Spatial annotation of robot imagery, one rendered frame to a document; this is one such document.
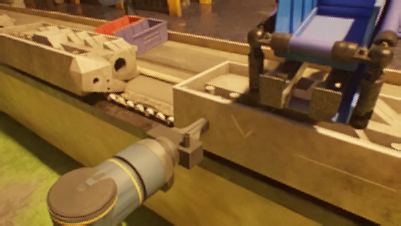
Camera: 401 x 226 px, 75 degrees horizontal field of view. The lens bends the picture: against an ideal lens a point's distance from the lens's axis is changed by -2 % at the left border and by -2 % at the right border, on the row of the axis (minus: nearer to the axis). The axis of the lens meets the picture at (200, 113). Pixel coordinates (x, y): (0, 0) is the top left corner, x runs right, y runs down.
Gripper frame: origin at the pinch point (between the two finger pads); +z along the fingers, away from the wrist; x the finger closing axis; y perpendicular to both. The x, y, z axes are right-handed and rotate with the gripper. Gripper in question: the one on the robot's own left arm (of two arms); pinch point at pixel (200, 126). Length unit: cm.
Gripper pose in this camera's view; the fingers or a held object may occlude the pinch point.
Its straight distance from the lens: 69.2
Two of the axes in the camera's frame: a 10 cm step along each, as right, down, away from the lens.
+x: -8.1, -2.8, 5.0
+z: 5.8, -3.8, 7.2
